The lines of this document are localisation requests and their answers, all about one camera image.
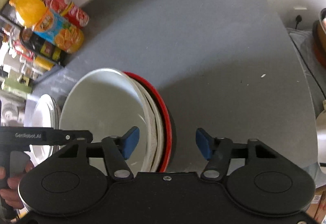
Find white rice cooker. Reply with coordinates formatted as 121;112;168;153
316;100;326;167

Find person's left hand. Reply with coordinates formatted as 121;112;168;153
1;161;34;210

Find orange juice bottle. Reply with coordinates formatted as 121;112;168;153
9;0;84;54

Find white deep bowl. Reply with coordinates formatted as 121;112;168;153
59;68;157;174

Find black wire rack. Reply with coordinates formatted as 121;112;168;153
1;0;66;67

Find wall power socket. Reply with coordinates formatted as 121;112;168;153
293;6;309;23

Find green carton box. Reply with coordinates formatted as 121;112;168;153
1;78;32;94

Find white plate with blue print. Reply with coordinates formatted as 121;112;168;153
24;94;61;166

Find brown pot with packets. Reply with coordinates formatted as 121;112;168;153
312;8;326;68

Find red cola can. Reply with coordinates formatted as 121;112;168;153
42;0;89;28

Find black power cable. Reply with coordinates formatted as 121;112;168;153
287;14;326;97

